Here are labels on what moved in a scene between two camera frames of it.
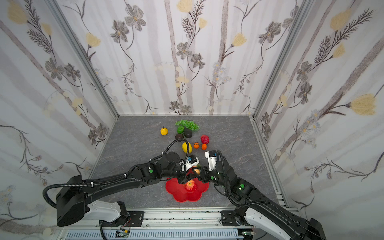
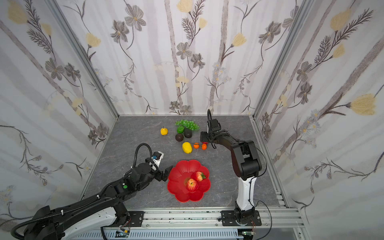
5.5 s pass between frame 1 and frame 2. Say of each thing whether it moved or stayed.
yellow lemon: stayed
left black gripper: moved
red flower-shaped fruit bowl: stayed
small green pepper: stayed
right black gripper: moved
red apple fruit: stayed
